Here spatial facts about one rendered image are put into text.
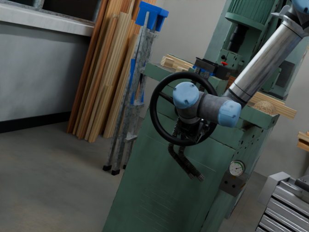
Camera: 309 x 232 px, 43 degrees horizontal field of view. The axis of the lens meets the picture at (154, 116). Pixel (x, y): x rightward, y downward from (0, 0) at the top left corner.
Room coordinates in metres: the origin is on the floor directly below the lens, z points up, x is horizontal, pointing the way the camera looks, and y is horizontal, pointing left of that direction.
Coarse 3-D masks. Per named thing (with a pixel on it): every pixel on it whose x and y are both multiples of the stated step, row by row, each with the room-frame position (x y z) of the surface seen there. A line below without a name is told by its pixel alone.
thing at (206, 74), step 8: (208, 72) 1.55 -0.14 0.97; (192, 80) 1.56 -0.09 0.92; (200, 88) 1.54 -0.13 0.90; (176, 128) 1.54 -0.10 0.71; (176, 136) 1.54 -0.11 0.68; (168, 144) 1.54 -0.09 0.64; (176, 160) 1.53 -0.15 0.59; (184, 160) 1.51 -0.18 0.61; (184, 168) 1.52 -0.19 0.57; (192, 168) 1.51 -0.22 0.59; (192, 176) 1.52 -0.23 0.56; (200, 176) 1.50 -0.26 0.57
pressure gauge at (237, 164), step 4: (236, 160) 1.51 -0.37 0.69; (232, 164) 1.50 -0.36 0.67; (236, 164) 1.50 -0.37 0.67; (240, 164) 1.49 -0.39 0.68; (244, 164) 1.50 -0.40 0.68; (232, 168) 1.50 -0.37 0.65; (240, 168) 1.49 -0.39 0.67; (244, 168) 1.48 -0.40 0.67; (232, 172) 1.50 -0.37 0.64; (236, 172) 1.49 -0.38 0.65; (240, 172) 1.49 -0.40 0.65; (232, 176) 1.52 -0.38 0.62
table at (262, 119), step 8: (152, 64) 1.75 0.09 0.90; (160, 64) 1.85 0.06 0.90; (144, 72) 1.76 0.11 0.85; (152, 72) 1.75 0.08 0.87; (160, 72) 1.73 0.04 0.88; (168, 72) 1.72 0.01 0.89; (160, 80) 1.73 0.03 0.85; (176, 80) 1.70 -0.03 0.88; (248, 104) 1.61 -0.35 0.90; (240, 112) 1.58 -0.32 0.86; (248, 112) 1.57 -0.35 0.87; (256, 112) 1.56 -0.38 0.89; (264, 112) 1.55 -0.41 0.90; (248, 120) 1.57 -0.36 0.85; (256, 120) 1.56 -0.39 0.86; (264, 120) 1.55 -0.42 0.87; (272, 120) 1.56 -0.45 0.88; (264, 128) 1.54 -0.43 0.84
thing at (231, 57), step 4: (220, 52) 1.77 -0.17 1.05; (224, 52) 1.76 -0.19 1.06; (228, 52) 1.76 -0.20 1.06; (232, 52) 1.78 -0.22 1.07; (220, 56) 1.77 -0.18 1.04; (228, 56) 1.75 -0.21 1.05; (232, 56) 1.75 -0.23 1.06; (236, 56) 1.76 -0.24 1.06; (240, 56) 1.83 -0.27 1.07; (220, 60) 1.76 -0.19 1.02; (224, 60) 1.76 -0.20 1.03; (228, 60) 1.75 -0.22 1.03; (232, 60) 1.74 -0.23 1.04; (236, 60) 1.79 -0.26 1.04; (240, 60) 1.85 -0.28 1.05; (220, 64) 1.76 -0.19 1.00; (228, 64) 1.75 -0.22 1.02; (232, 64) 1.75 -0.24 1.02; (236, 64) 1.82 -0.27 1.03; (232, 68) 1.77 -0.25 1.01; (236, 68) 1.84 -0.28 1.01
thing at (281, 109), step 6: (186, 66) 1.86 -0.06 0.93; (258, 96) 1.72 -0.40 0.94; (252, 102) 1.73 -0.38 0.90; (270, 102) 1.70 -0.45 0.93; (276, 108) 1.69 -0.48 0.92; (282, 108) 1.68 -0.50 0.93; (288, 108) 1.67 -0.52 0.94; (282, 114) 1.68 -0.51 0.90; (288, 114) 1.67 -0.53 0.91; (294, 114) 1.66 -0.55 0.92
